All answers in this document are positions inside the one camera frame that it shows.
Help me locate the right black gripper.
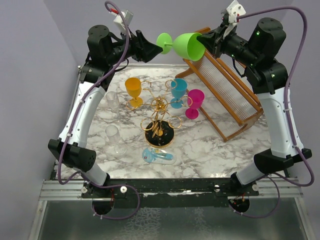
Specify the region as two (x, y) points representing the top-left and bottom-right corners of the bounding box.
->
(196, 21), (260, 67)

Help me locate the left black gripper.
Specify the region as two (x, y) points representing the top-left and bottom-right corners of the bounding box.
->
(106, 25), (163, 66)

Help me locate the green plastic wine glass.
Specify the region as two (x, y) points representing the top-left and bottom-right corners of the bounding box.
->
(156, 32), (206, 61)

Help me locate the blue plastic wine glass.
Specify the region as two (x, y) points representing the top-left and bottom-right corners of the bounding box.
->
(170, 78), (188, 109)

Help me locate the pink plastic wine glass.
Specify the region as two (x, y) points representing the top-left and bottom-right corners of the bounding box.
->
(185, 89), (205, 120)

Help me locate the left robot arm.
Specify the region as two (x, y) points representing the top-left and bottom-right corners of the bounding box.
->
(48, 25), (163, 198)

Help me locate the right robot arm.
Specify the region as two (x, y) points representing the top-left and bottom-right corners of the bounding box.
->
(196, 17), (312, 196)

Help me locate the orange plastic wine glass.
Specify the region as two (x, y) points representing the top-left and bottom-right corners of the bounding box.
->
(125, 77), (143, 108)

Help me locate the wooden dish rack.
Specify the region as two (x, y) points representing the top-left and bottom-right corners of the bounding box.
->
(174, 26), (264, 143)

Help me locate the clear champagne flute back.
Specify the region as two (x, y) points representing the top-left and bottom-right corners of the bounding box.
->
(105, 91), (120, 118)

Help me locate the clear champagne flute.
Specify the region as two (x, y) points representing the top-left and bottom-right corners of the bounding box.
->
(105, 125), (127, 155)
(105, 91), (120, 118)

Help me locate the clear champagne flute front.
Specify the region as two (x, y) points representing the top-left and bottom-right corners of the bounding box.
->
(105, 125), (127, 155)

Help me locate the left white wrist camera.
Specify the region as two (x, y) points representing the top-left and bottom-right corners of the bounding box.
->
(113, 9), (134, 34)

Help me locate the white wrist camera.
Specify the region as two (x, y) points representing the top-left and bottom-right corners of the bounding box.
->
(221, 0), (246, 24)
(113, 9), (134, 34)

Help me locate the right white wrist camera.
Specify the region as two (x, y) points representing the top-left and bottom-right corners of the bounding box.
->
(221, 0), (246, 24)

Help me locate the gold wire wine glass rack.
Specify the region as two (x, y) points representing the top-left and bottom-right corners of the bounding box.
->
(125, 79), (188, 149)

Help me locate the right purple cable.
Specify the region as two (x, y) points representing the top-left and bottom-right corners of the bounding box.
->
(236, 5), (315, 187)

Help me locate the black mounting base rail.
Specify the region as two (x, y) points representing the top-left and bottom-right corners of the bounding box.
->
(81, 178), (259, 209)

